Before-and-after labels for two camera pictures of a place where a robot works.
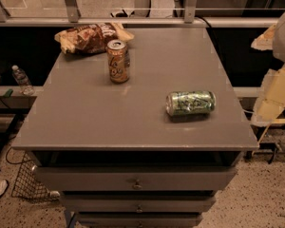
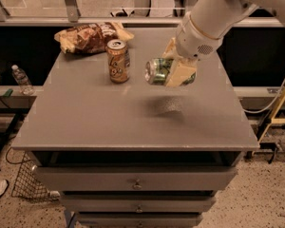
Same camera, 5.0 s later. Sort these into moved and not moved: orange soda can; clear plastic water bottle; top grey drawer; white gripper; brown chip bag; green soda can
Moved: green soda can; white gripper
Not moved: top grey drawer; clear plastic water bottle; brown chip bag; orange soda can
